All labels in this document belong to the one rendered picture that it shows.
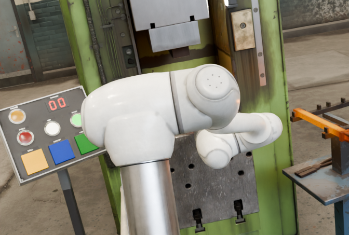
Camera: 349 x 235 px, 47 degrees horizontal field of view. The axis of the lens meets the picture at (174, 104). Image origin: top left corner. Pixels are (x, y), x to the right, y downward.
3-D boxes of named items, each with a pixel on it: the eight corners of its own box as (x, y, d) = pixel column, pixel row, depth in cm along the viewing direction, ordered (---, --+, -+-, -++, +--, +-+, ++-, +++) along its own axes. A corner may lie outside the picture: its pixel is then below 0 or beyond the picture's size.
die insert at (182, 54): (190, 55, 174) (188, 41, 172) (173, 58, 173) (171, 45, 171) (180, 44, 202) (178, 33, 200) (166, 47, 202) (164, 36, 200)
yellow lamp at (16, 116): (24, 122, 145) (21, 110, 144) (11, 124, 145) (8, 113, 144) (26, 119, 148) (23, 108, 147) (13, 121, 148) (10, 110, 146)
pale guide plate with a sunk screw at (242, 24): (255, 47, 178) (251, 9, 173) (236, 51, 178) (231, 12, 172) (254, 46, 180) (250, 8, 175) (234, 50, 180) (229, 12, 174)
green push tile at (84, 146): (100, 147, 153) (92, 130, 154) (81, 154, 150) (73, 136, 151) (99, 148, 154) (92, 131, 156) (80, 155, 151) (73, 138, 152)
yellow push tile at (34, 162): (49, 167, 144) (41, 148, 145) (28, 175, 140) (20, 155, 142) (48, 168, 145) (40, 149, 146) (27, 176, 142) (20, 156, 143)
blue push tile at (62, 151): (75, 157, 149) (67, 138, 150) (55, 164, 145) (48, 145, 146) (74, 158, 150) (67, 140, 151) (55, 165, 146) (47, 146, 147)
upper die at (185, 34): (200, 43, 163) (197, 20, 160) (152, 53, 161) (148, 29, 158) (185, 31, 202) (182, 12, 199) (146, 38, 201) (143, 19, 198)
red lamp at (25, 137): (32, 143, 144) (29, 132, 143) (19, 146, 144) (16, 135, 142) (34, 140, 147) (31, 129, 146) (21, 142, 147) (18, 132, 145)
